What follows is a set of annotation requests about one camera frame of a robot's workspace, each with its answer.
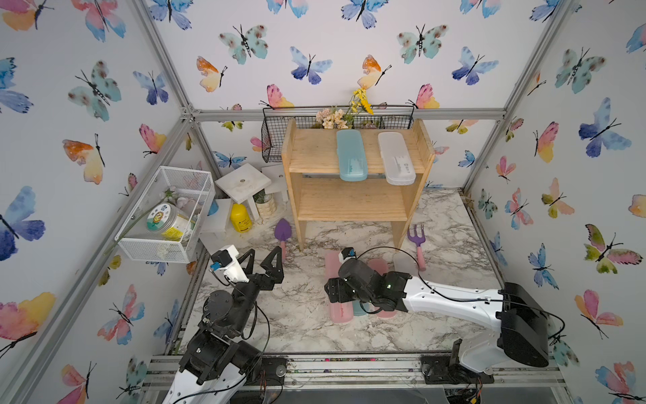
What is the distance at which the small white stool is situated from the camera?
0.92 m

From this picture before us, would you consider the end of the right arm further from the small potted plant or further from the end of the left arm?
the small potted plant

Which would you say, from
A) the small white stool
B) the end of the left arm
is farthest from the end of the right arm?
the small white stool

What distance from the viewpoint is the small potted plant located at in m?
1.07

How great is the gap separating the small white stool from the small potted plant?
5cm
